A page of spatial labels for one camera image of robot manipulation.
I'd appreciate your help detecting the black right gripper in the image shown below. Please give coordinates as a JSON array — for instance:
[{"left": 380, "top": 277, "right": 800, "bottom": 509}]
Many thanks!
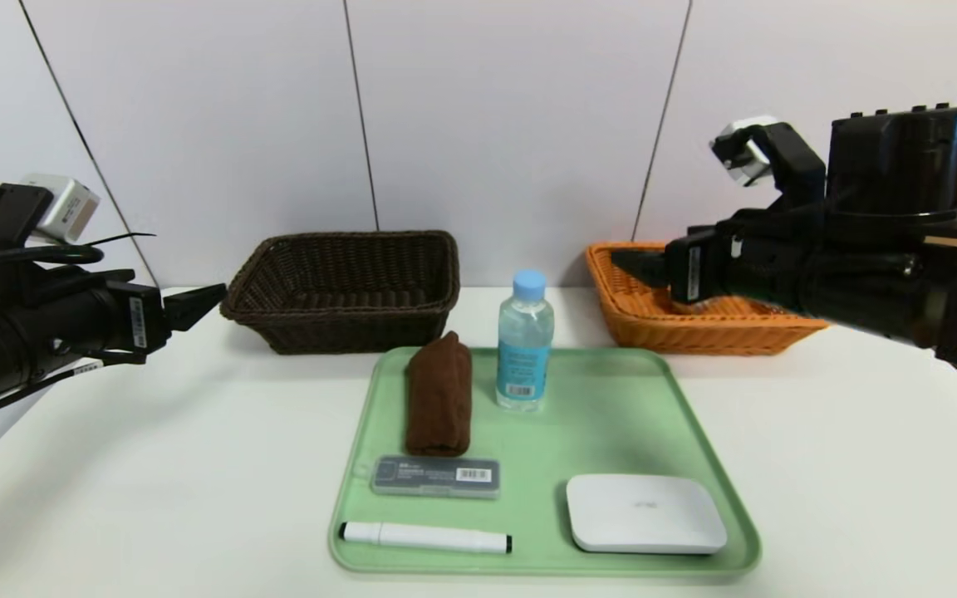
[{"left": 611, "top": 219, "right": 803, "bottom": 311}]

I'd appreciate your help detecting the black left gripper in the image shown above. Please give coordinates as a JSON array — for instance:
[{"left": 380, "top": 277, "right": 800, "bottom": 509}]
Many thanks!
[{"left": 22, "top": 280, "right": 228, "bottom": 380}]

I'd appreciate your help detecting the water bottle blue label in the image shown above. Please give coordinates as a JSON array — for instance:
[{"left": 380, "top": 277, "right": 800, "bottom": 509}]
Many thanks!
[{"left": 495, "top": 269, "right": 555, "bottom": 412}]

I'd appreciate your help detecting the white router box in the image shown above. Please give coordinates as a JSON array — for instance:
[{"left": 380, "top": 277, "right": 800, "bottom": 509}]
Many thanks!
[{"left": 566, "top": 473, "right": 729, "bottom": 555}]

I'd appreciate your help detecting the orange wicker basket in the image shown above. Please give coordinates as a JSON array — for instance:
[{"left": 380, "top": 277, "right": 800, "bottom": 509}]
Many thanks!
[{"left": 585, "top": 241, "right": 830, "bottom": 356}]

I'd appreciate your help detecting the dark brown wicker basket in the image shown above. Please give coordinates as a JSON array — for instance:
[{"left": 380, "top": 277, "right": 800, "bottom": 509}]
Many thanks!
[{"left": 219, "top": 231, "right": 461, "bottom": 355}]

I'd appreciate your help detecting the light green plastic tray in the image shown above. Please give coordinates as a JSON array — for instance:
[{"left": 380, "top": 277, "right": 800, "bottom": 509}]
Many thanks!
[{"left": 328, "top": 346, "right": 762, "bottom": 576}]

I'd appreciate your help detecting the brown rolled towel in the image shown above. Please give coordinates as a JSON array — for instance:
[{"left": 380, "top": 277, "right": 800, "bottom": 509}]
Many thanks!
[{"left": 405, "top": 331, "right": 474, "bottom": 457}]

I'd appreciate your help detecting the clear plastic case with barcode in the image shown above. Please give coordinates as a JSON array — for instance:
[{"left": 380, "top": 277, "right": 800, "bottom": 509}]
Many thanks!
[{"left": 371, "top": 454, "right": 502, "bottom": 499}]

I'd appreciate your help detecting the white marker pen black cap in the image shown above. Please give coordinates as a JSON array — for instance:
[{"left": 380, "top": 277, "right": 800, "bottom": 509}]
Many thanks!
[{"left": 339, "top": 521, "right": 513, "bottom": 555}]

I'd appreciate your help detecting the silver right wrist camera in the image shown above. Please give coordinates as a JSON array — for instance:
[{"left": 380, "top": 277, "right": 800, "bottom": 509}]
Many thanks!
[{"left": 709, "top": 116, "right": 778, "bottom": 188}]

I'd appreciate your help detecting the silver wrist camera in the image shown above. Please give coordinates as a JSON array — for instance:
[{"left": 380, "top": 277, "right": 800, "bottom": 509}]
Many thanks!
[
  {"left": 709, "top": 116, "right": 778, "bottom": 188},
  {"left": 20, "top": 173, "right": 101, "bottom": 246}
]

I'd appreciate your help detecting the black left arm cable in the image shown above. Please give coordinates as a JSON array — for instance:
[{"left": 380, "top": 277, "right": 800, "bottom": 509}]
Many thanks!
[{"left": 0, "top": 243, "right": 106, "bottom": 273}]

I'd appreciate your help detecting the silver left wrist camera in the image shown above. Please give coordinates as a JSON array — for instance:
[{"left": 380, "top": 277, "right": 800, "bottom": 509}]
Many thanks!
[{"left": 20, "top": 173, "right": 101, "bottom": 246}]

